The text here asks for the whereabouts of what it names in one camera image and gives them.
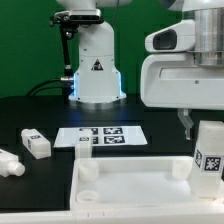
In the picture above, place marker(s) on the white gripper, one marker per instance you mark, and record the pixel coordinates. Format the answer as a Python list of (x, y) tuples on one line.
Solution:
[(174, 81)]

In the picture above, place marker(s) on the white desk top tray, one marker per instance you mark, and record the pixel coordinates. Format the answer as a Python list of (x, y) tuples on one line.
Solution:
[(126, 182)]

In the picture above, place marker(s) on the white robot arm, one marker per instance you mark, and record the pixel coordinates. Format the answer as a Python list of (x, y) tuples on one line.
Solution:
[(97, 82)]

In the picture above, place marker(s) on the white marker plate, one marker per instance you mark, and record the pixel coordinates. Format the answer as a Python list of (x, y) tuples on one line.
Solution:
[(102, 136)]

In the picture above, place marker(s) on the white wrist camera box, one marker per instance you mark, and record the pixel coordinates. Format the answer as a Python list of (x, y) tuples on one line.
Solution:
[(180, 37)]

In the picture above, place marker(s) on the white frame rail front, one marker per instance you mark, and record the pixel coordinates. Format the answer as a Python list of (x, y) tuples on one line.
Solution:
[(195, 214)]

